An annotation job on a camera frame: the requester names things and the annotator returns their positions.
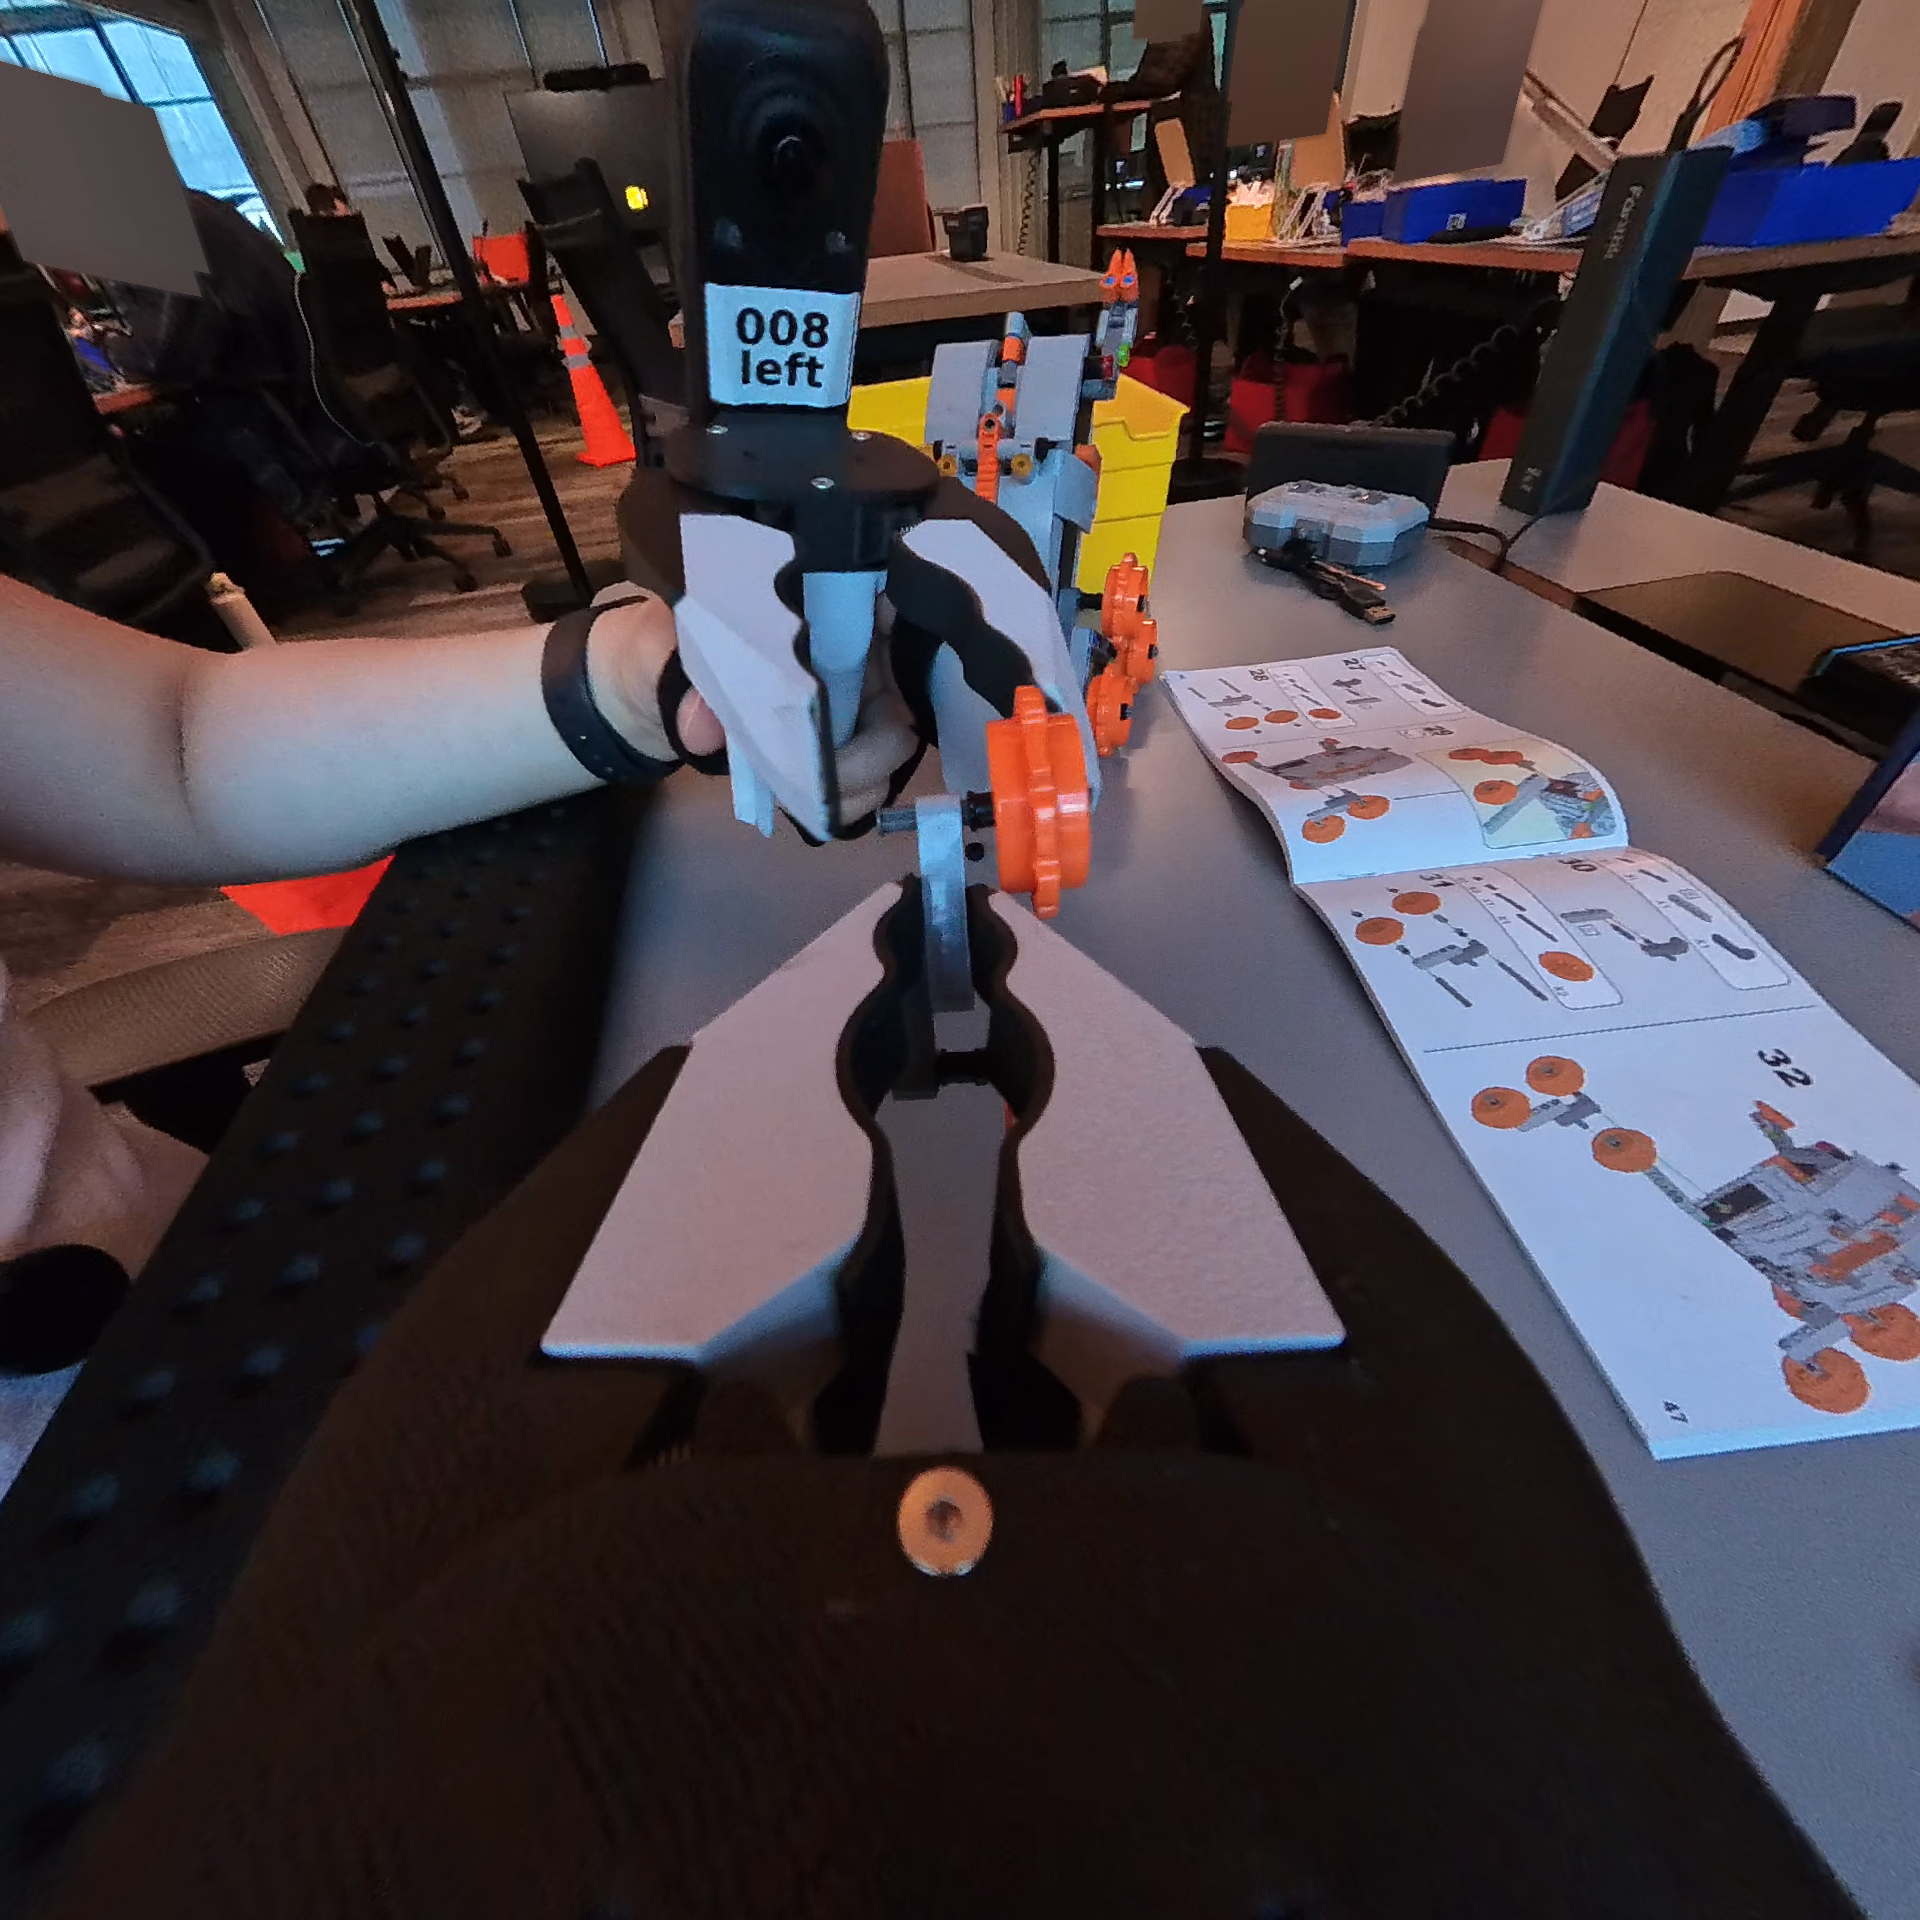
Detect black monitor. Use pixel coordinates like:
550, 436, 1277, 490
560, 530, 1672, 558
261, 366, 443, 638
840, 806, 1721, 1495
507, 66, 681, 202

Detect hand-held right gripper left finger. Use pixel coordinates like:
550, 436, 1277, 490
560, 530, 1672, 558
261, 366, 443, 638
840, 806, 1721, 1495
540, 882, 923, 1449

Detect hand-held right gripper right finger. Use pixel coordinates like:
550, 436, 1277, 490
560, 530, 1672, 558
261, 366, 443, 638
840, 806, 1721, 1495
972, 882, 1345, 1449

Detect orange floor object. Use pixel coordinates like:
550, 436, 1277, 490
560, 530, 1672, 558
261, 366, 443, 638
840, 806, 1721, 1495
219, 855, 395, 934

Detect grey toy remote controller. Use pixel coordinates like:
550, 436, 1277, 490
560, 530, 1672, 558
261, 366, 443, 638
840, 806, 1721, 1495
1239, 478, 1431, 570

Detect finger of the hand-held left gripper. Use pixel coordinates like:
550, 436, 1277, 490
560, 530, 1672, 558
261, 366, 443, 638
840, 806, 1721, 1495
672, 509, 838, 846
895, 514, 1107, 818

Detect person's left forearm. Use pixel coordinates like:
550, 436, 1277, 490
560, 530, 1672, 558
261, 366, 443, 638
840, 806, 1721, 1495
0, 568, 600, 889

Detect black usb cable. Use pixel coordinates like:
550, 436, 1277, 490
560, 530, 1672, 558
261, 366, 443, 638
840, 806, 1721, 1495
1256, 536, 1396, 629

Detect person's leg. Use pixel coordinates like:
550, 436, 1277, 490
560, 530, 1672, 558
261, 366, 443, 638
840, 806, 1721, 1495
0, 960, 208, 1264

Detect blue robot kit box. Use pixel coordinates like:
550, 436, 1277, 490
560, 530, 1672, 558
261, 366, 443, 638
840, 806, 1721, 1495
1816, 730, 1920, 927

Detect orange wheel grey beam assembly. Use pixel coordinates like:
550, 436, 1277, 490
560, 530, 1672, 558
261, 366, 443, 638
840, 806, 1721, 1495
873, 684, 1100, 1096

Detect black office chair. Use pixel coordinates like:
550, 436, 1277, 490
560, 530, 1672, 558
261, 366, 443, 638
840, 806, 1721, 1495
287, 207, 513, 601

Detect orange traffic cone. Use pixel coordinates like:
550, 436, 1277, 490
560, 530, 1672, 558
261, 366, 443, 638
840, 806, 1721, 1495
549, 293, 639, 470

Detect black slim computer tower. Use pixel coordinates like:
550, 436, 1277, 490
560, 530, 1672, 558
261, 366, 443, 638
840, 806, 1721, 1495
1500, 143, 1736, 520

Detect grey orange toy robot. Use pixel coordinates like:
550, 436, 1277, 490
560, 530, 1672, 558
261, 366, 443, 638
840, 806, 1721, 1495
918, 246, 1163, 759

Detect adjacent grey desk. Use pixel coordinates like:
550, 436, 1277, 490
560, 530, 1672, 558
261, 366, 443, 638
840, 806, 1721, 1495
1431, 456, 1920, 751

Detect red bags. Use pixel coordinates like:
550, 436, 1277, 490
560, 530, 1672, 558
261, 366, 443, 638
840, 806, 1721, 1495
1129, 336, 1356, 455

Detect blue storage bin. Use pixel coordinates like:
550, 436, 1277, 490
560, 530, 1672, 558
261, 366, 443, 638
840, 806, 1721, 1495
1702, 94, 1920, 252
1339, 175, 1532, 246

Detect black flat power box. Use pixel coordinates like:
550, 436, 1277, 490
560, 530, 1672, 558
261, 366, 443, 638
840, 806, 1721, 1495
1246, 421, 1461, 514

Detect yellow plastic bin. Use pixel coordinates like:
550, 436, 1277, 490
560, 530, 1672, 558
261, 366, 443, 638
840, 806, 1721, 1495
844, 373, 1191, 559

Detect person's left hand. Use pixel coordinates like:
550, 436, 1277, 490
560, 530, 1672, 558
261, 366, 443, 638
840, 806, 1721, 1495
590, 596, 923, 836

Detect open white instruction booklet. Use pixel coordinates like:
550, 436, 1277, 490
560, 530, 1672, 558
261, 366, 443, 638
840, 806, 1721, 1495
1159, 644, 1920, 1460

